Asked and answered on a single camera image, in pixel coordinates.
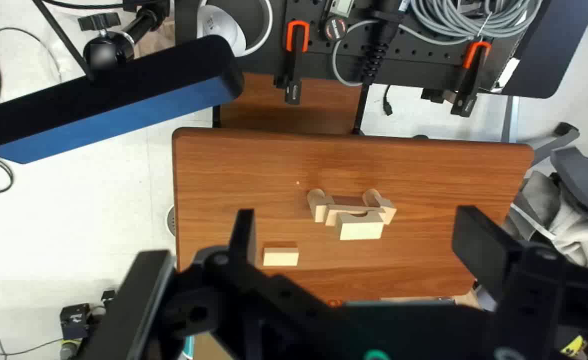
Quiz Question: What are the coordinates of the wooden table lower shelf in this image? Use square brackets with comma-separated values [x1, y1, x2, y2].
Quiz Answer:
[218, 70, 365, 135]

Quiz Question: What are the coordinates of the wooden plank block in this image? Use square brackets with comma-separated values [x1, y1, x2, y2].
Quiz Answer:
[325, 202, 377, 227]

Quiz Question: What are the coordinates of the small black box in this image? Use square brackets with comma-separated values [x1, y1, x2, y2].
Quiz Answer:
[58, 300, 112, 343]

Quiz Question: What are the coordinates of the grey garment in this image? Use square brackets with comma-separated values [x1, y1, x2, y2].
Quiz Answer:
[504, 166, 588, 269]

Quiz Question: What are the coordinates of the black ribbed handle tool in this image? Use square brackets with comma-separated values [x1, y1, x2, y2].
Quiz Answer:
[358, 23, 395, 88]

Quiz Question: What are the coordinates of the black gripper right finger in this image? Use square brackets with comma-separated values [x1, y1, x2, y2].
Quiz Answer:
[452, 203, 571, 360]

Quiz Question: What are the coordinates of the blue black camera bar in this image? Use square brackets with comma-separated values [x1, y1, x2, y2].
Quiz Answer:
[0, 33, 246, 166]

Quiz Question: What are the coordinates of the black office chair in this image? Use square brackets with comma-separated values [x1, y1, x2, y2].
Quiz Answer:
[530, 119, 588, 232]

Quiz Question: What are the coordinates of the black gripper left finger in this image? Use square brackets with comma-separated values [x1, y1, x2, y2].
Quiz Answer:
[192, 207, 341, 323]

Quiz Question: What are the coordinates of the wooden arch block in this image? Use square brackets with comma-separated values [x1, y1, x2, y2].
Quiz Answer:
[335, 210, 386, 242]

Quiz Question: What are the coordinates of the wooden pillar block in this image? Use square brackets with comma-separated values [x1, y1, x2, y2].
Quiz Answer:
[362, 188, 398, 225]
[304, 188, 337, 223]

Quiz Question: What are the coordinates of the grey coiled cable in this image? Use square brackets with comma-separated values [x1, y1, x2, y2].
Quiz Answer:
[400, 0, 547, 49]

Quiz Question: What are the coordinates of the orange black bar clamp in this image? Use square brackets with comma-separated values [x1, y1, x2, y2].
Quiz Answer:
[449, 38, 495, 119]
[273, 17, 315, 106]

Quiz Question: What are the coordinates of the white VR controller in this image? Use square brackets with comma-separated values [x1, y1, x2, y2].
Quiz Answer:
[195, 0, 276, 60]

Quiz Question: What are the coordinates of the black tripod head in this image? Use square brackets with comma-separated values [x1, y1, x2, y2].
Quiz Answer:
[82, 4, 165, 70]

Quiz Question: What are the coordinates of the small wooden rectangular block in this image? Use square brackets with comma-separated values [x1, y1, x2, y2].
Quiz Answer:
[260, 244, 302, 268]

